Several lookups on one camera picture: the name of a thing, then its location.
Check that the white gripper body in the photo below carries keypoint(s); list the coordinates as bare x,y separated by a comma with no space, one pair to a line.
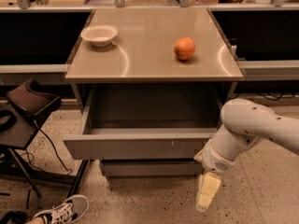
215,160

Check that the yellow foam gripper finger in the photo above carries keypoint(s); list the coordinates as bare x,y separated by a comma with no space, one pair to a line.
208,187

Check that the grey top drawer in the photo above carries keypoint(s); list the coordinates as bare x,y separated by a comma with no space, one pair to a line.
146,121

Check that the grey drawer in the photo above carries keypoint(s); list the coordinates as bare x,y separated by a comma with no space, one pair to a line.
146,121
168,167

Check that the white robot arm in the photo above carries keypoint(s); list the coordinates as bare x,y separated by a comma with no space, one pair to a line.
243,125

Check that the grey lower drawer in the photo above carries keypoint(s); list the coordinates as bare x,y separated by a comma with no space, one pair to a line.
168,167

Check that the orange fruit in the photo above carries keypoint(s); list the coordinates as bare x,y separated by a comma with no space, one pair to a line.
184,48

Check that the grey sneaker with white laces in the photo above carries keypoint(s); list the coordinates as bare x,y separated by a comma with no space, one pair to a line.
71,210

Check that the grey metal cabinet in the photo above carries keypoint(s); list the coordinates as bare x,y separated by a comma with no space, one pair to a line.
143,50

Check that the white bowl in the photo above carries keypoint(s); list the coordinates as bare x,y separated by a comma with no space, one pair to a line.
99,35

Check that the dark VR headset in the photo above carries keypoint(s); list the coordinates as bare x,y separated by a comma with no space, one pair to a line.
32,103

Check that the black side stand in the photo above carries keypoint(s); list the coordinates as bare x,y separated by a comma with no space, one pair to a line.
16,134

